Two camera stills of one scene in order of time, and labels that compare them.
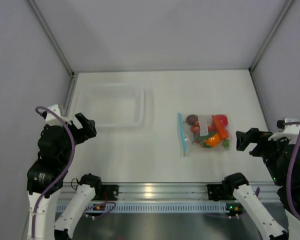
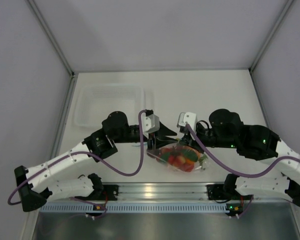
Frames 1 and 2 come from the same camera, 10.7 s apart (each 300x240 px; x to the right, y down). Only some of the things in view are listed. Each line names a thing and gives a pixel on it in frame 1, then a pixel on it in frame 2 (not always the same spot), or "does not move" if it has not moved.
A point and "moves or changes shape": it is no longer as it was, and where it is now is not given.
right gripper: x=253 y=135 → x=188 y=140
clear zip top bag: x=202 y=133 moves or changes shape
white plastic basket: x=113 y=107 does not move
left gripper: x=88 y=130 → x=160 y=140
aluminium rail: x=197 y=191 does not move
